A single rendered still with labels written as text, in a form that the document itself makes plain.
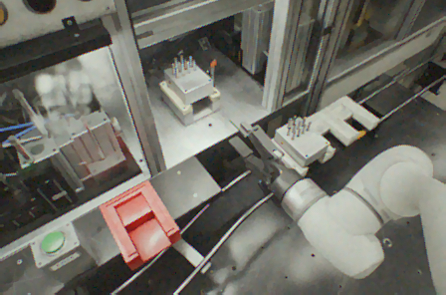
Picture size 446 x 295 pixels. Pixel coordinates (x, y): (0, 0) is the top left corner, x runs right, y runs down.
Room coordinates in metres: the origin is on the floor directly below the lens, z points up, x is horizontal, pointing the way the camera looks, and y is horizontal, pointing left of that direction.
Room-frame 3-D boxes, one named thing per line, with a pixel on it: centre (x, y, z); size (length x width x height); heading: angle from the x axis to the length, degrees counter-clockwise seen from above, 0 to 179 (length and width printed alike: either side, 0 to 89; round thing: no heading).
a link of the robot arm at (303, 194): (0.32, -0.17, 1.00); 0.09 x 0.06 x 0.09; 125
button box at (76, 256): (0.22, 0.33, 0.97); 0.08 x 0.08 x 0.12; 35
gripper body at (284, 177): (0.38, -0.13, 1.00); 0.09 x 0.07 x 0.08; 35
